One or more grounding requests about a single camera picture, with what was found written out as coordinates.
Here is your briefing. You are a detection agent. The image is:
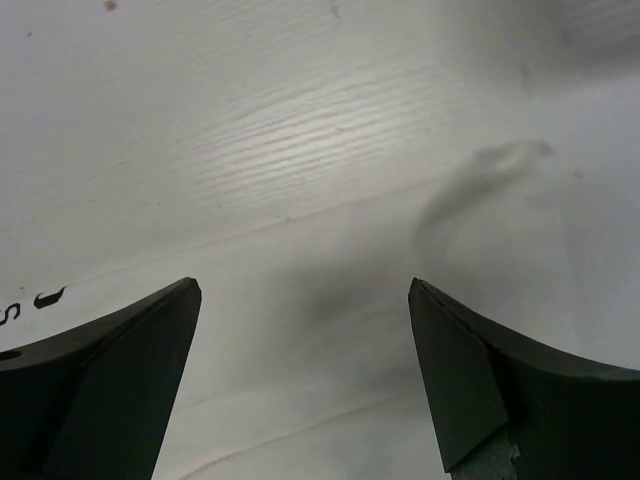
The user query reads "white t-shirt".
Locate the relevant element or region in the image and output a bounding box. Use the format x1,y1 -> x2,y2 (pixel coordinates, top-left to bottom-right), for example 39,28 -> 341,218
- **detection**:
1,140 -> 639,479

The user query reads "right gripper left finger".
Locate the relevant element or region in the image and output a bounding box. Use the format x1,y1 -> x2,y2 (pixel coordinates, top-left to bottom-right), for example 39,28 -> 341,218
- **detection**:
1,277 -> 201,480

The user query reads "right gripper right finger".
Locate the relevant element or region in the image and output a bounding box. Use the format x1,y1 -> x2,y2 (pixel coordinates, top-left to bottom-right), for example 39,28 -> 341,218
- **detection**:
408,279 -> 639,479

